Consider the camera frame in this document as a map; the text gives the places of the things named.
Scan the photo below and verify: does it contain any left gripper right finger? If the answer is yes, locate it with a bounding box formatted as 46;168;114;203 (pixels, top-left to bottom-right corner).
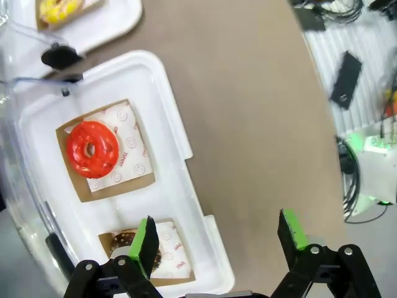
269;208;382;298

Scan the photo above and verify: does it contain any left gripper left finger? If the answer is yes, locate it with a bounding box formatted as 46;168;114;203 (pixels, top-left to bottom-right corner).
64;215;165;298

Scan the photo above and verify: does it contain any chocolate sprinkled donut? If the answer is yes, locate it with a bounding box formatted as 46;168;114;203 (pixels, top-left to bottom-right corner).
110;231;164;274

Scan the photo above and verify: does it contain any white printed paper liner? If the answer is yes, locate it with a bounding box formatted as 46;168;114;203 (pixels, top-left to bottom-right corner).
83;104;153;193
151;220;192;279

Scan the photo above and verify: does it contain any red glazed donut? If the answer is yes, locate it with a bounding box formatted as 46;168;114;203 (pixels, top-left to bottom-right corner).
66;120;120;179

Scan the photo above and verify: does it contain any yellow sprinkled donut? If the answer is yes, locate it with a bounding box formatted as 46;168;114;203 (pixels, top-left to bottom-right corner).
39;0;84;25

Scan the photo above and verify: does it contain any white display case tray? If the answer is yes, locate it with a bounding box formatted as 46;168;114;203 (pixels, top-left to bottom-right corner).
9;50;236;298
6;0;143;78

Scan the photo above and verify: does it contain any clear display case lid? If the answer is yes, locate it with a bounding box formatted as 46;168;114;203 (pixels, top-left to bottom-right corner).
0;21;85;277

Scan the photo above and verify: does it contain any white corrugated floor panel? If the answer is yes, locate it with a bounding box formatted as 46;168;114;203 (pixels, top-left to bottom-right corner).
302;17;397;136

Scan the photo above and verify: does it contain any black rectangular box device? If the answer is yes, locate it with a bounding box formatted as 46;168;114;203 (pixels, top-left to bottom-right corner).
329;50;364;110

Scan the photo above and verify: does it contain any black lid hinge knob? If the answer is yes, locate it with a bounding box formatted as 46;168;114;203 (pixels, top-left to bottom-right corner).
41;42;84;70

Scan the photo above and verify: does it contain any thin black floor cable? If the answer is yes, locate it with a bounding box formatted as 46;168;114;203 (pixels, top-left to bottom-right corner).
344;201;392;225

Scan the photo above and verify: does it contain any black cable bundle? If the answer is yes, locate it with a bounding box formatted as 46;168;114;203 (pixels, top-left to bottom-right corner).
336;135;363;220

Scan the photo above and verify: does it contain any black lid handle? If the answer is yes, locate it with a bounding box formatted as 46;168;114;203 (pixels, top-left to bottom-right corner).
45;232;76;276

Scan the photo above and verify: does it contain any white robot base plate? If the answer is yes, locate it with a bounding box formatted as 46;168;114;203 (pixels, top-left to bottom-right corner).
356;124;397;206

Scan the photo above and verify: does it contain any black flat device with cables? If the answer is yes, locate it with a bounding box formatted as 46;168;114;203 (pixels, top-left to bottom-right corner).
293;5;327;32

